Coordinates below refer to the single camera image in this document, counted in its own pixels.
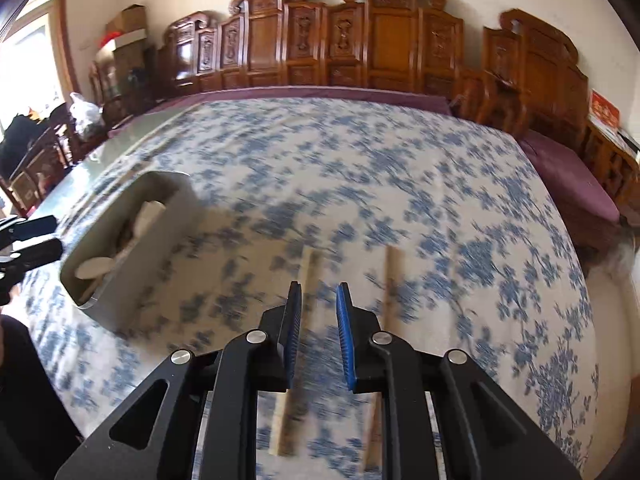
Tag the white plastic bag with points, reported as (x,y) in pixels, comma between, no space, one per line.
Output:
(87,116)

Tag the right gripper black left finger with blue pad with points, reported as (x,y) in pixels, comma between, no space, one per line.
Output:
(196,406)

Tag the carved wooden armchair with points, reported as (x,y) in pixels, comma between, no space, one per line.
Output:
(531,81)

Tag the wooden chopstick left of paddle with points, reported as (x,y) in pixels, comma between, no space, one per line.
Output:
(288,410)

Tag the wooden dining chair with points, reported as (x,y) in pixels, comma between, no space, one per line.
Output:
(36,155)

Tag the white ceramic soup spoon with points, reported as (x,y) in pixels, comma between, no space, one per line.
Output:
(96,267)

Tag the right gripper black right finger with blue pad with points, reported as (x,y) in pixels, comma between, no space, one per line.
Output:
(442,416)

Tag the purple armchair seat cushion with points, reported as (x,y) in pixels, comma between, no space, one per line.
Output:
(567,178)

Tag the wooden framed window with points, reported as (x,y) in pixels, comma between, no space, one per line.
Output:
(36,72)

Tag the wooden chopstick right of paddle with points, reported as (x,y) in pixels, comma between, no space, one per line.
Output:
(372,450)

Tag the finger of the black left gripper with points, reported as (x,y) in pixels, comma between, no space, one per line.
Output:
(17,229)
(16,266)

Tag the purple sofa seat cushion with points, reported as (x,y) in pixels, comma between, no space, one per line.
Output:
(434,104)

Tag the grey rectangular utensil bin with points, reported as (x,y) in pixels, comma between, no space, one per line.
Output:
(111,300)

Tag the blue floral tablecloth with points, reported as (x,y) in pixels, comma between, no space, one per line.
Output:
(485,265)

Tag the red box on side table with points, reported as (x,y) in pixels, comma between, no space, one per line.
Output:
(604,111)

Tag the wooden chopstick of paddle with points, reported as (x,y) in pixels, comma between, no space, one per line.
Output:
(372,450)
(288,410)

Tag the carved wooden long sofa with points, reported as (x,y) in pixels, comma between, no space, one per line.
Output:
(409,46)

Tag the stacked cardboard boxes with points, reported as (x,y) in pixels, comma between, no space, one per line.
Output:
(119,75)

